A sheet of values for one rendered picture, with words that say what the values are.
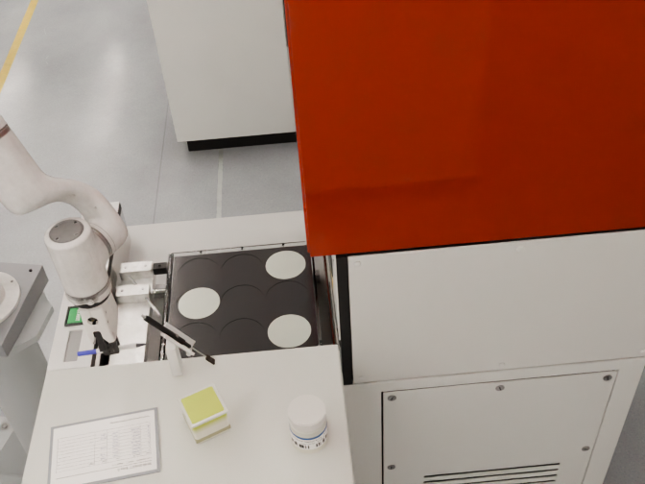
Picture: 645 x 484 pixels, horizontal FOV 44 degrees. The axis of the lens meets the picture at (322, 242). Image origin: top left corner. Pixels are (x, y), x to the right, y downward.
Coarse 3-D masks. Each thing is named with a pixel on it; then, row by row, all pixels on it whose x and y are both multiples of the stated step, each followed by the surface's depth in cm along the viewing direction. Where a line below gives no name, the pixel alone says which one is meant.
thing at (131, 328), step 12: (120, 312) 191; (132, 312) 191; (144, 312) 191; (120, 324) 188; (132, 324) 188; (144, 324) 188; (120, 336) 185; (132, 336) 185; (144, 336) 185; (144, 348) 182; (120, 360) 180; (132, 360) 180; (144, 360) 180
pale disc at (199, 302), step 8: (200, 288) 193; (208, 288) 192; (184, 296) 191; (192, 296) 191; (200, 296) 191; (208, 296) 190; (216, 296) 190; (184, 304) 189; (192, 304) 189; (200, 304) 189; (208, 304) 188; (216, 304) 188; (184, 312) 187; (192, 312) 187; (200, 312) 187; (208, 312) 187
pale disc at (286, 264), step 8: (272, 256) 199; (280, 256) 199; (288, 256) 199; (296, 256) 199; (272, 264) 197; (280, 264) 197; (288, 264) 197; (296, 264) 197; (304, 264) 197; (272, 272) 195; (280, 272) 195; (288, 272) 195; (296, 272) 195
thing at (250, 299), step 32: (192, 256) 201; (224, 256) 200; (256, 256) 200; (192, 288) 193; (224, 288) 192; (256, 288) 192; (288, 288) 191; (192, 320) 185; (224, 320) 185; (256, 320) 184; (224, 352) 178
